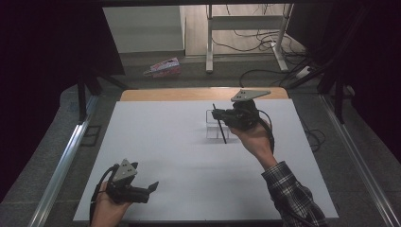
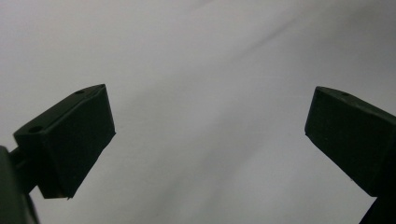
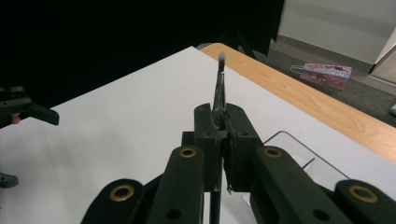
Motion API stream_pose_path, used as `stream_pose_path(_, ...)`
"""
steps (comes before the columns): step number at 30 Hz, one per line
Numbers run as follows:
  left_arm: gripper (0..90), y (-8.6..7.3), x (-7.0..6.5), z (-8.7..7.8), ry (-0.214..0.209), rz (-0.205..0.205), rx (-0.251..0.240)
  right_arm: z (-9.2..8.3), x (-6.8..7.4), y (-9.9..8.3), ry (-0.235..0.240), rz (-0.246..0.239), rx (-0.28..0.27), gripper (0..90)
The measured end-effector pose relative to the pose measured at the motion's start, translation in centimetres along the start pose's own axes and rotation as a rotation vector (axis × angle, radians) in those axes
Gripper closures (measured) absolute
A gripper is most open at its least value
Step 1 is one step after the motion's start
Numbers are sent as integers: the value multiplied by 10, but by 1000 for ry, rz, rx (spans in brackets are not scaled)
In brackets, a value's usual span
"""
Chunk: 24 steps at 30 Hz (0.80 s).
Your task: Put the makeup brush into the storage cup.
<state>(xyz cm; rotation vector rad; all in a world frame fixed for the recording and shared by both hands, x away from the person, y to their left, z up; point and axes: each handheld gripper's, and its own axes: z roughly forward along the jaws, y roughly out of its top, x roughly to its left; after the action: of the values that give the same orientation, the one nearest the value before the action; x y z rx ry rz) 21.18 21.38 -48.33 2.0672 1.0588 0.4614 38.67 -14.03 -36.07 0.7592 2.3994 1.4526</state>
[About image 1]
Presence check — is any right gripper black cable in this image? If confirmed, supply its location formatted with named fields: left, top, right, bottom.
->
left=256, top=108, right=276, bottom=156

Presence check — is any white board sheet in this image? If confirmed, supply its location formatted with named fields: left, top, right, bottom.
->
left=72, top=98, right=340, bottom=223

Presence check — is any black metal stand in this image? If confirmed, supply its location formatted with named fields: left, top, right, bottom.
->
left=77, top=67, right=138, bottom=125
left=286, top=4, right=374, bottom=125

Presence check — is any white power strip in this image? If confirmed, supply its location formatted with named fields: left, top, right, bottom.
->
left=295, top=64, right=313, bottom=80

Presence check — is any person's left hand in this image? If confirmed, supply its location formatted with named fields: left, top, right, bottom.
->
left=91, top=190, right=133, bottom=227

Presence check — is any white desk frame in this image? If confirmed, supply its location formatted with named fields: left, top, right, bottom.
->
left=205, top=3, right=295, bottom=75

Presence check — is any clear acrylic organizer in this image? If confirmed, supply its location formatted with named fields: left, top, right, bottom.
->
left=205, top=109, right=241, bottom=140

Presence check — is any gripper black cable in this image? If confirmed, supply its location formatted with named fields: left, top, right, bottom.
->
left=256, top=108, right=276, bottom=156
left=88, top=164, right=117, bottom=227

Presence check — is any person's right hand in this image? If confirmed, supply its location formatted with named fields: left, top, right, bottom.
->
left=228, top=121, right=279, bottom=171

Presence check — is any black curtain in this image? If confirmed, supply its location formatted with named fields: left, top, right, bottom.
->
left=0, top=0, right=126, bottom=202
left=310, top=0, right=401, bottom=165

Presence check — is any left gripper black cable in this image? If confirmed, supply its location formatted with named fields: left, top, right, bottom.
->
left=88, top=164, right=117, bottom=227

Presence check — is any black floor cable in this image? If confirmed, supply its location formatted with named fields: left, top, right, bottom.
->
left=211, top=28, right=276, bottom=53
left=238, top=67, right=305, bottom=90
left=298, top=117, right=326, bottom=154

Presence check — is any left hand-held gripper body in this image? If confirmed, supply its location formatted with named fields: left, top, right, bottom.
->
left=105, top=158, right=151, bottom=204

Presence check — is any white cabinet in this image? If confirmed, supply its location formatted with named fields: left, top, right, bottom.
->
left=102, top=5, right=186, bottom=55

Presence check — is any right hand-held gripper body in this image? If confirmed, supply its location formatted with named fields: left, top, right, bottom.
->
left=223, top=89, right=272, bottom=131

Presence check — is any black pen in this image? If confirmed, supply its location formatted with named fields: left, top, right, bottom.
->
left=212, top=102, right=228, bottom=146

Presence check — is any colourful printed carton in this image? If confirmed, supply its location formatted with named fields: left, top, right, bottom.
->
left=143, top=57, right=183, bottom=79

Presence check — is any aluminium rail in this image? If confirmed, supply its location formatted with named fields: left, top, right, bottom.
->
left=27, top=94, right=100, bottom=227
left=319, top=94, right=401, bottom=227

